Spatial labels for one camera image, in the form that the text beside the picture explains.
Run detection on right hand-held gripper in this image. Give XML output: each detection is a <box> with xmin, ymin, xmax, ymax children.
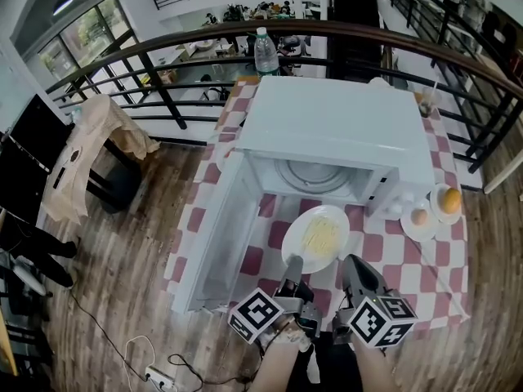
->
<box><xmin>330</xmin><ymin>253</ymin><xmax>419</xmax><ymax>349</ymax></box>

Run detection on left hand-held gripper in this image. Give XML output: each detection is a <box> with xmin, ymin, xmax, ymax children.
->
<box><xmin>226</xmin><ymin>254</ymin><xmax>324</xmax><ymax>345</ymax></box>

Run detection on white noodle plate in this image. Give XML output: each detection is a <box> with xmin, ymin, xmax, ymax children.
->
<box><xmin>280</xmin><ymin>204</ymin><xmax>351</xmax><ymax>275</ymax></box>

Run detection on white microwave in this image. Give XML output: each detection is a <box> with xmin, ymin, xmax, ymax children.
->
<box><xmin>170</xmin><ymin>75</ymin><xmax>435</xmax><ymax>314</ymax></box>

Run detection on person's left forearm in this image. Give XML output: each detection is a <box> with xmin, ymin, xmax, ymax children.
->
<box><xmin>252</xmin><ymin>339</ymin><xmax>302</xmax><ymax>392</ymax></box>

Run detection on person's right forearm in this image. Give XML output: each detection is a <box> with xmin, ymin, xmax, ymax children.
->
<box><xmin>351</xmin><ymin>339</ymin><xmax>405</xmax><ymax>392</ymax></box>

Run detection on person's left hand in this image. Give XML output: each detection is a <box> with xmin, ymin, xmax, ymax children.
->
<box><xmin>269</xmin><ymin>318</ymin><xmax>312</xmax><ymax>353</ymax></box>

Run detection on red checkered tablecloth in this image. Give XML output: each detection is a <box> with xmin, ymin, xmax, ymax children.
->
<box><xmin>163</xmin><ymin>78</ymin><xmax>471</xmax><ymax>330</ymax></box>

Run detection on person's black trousers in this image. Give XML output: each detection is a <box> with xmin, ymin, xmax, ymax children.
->
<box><xmin>285</xmin><ymin>332</ymin><xmax>363</xmax><ymax>392</ymax></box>

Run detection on orange fruit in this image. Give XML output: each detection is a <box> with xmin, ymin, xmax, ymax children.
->
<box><xmin>443</xmin><ymin>188</ymin><xmax>463</xmax><ymax>214</ymax></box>

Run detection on plate of red food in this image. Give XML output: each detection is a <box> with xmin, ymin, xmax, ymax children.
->
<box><xmin>214</xmin><ymin>143</ymin><xmax>238</xmax><ymax>172</ymax></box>

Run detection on white power strip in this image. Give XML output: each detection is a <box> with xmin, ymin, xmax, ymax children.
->
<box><xmin>145</xmin><ymin>364</ymin><xmax>180</xmax><ymax>392</ymax></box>

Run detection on plastic cup with dark drink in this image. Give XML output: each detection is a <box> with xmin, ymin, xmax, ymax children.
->
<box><xmin>414</xmin><ymin>80</ymin><xmax>444</xmax><ymax>118</ymax></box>

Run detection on black railing with wooden handrail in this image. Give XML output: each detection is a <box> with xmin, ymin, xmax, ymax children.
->
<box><xmin>44</xmin><ymin>19</ymin><xmax>523</xmax><ymax>175</ymax></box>

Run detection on clear plastic water bottle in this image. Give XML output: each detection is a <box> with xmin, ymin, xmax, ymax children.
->
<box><xmin>253</xmin><ymin>26</ymin><xmax>281</xmax><ymax>77</ymax></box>

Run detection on dark stairway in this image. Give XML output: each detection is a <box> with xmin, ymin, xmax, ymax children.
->
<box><xmin>326</xmin><ymin>0</ymin><xmax>383</xmax><ymax>83</ymax></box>

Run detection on large black screen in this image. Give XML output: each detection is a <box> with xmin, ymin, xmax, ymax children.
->
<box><xmin>0</xmin><ymin>93</ymin><xmax>74</xmax><ymax>226</ymax></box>

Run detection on yellow wooden board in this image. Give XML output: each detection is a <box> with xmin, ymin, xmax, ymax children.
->
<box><xmin>0</xmin><ymin>308</ymin><xmax>20</xmax><ymax>377</ymax></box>

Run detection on large glass window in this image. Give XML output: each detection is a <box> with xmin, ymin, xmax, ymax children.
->
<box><xmin>36</xmin><ymin>0</ymin><xmax>136</xmax><ymax>85</ymax></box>

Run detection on black floor cable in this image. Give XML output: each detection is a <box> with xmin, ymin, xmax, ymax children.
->
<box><xmin>69</xmin><ymin>290</ymin><xmax>150</xmax><ymax>380</ymax></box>
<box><xmin>167</xmin><ymin>353</ymin><xmax>266</xmax><ymax>388</ymax></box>

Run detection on white floor cable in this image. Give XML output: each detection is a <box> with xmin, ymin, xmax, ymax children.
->
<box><xmin>123</xmin><ymin>335</ymin><xmax>158</xmax><ymax>392</ymax></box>

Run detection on black chair frame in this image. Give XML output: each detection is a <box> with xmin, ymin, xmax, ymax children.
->
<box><xmin>0</xmin><ymin>259</ymin><xmax>54</xmax><ymax>383</ymax></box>

